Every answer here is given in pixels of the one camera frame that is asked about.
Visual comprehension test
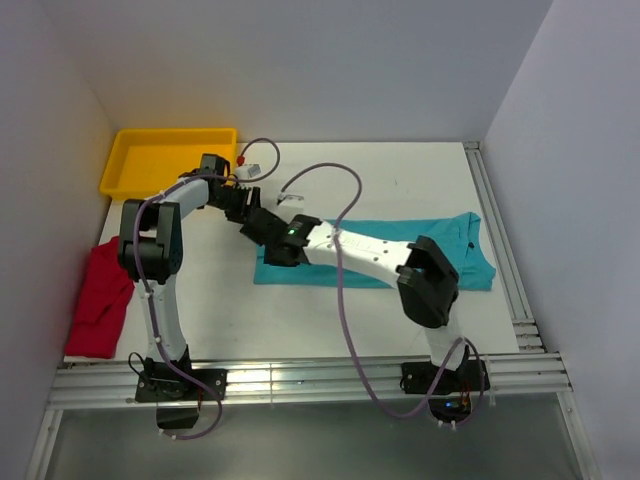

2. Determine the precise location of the red t shirt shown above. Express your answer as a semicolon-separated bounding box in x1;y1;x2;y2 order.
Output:
64;236;134;359

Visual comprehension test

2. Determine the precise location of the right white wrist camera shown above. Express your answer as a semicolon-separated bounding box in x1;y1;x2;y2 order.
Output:
276;192;305;214

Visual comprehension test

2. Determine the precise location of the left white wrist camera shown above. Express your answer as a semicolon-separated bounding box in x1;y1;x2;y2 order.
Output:
233;156;262;183

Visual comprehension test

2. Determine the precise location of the front aluminium rail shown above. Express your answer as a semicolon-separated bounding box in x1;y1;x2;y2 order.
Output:
26;352;572;479

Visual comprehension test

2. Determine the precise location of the aluminium rail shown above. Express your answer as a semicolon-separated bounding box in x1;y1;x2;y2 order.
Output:
462;140;546;354
26;352;572;479

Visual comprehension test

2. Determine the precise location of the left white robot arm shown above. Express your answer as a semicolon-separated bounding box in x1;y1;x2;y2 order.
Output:
117;154;261;399

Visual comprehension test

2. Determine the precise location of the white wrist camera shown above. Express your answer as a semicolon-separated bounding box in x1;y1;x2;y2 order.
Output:
276;192;305;214
233;156;262;183

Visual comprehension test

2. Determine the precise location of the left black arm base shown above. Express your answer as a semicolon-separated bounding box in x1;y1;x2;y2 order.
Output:
127;351;228;432

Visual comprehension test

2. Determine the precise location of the yellow plastic tray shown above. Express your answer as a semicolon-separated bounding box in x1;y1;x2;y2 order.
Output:
99;128;237;201

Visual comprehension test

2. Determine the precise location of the teal t shirt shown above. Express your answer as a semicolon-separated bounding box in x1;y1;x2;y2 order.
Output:
253;212;496;291

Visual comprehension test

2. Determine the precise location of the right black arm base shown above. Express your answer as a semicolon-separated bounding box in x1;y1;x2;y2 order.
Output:
397;357;496;419

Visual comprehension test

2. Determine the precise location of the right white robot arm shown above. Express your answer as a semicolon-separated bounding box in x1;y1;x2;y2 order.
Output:
240;208;468;390

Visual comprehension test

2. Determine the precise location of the right side aluminium rail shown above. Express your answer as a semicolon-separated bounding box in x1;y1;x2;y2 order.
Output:
462;140;546;354

